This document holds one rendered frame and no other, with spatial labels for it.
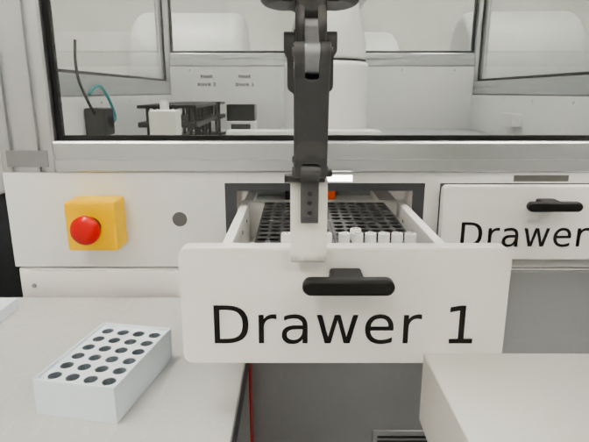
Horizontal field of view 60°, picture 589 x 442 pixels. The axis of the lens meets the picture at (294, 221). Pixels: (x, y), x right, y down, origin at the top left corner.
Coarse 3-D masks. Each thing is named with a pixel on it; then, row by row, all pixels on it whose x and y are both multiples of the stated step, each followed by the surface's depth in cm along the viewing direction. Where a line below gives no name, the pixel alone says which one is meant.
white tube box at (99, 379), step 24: (96, 336) 57; (120, 336) 57; (144, 336) 57; (168, 336) 58; (72, 360) 52; (96, 360) 52; (120, 360) 52; (144, 360) 52; (168, 360) 58; (48, 384) 48; (72, 384) 47; (96, 384) 47; (120, 384) 47; (144, 384) 52; (48, 408) 48; (72, 408) 48; (96, 408) 47; (120, 408) 48
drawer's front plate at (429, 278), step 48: (192, 288) 45; (240, 288) 45; (288, 288) 45; (432, 288) 45; (480, 288) 45; (192, 336) 46; (288, 336) 46; (336, 336) 46; (384, 336) 46; (432, 336) 46; (480, 336) 46
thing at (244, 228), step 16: (240, 208) 74; (256, 208) 79; (400, 208) 76; (240, 224) 66; (256, 224) 80; (416, 224) 66; (224, 240) 58; (240, 240) 66; (416, 240) 66; (432, 240) 59
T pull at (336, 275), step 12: (336, 276) 42; (348, 276) 42; (360, 276) 42; (312, 288) 41; (324, 288) 41; (336, 288) 41; (348, 288) 41; (360, 288) 41; (372, 288) 41; (384, 288) 41
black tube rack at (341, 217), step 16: (272, 208) 72; (288, 208) 72; (336, 208) 72; (352, 208) 72; (368, 208) 72; (384, 208) 72; (272, 224) 63; (288, 224) 64; (336, 224) 64; (352, 224) 63; (368, 224) 63; (384, 224) 64; (400, 224) 63; (256, 240) 56; (272, 240) 56; (336, 240) 56
